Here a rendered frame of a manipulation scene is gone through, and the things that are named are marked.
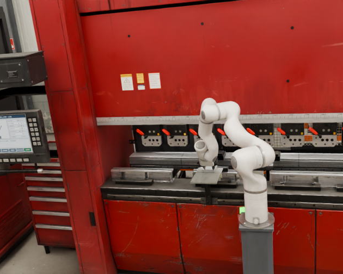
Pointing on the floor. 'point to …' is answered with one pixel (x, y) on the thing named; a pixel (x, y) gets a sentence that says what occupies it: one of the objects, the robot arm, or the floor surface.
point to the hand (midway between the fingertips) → (208, 167)
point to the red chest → (48, 204)
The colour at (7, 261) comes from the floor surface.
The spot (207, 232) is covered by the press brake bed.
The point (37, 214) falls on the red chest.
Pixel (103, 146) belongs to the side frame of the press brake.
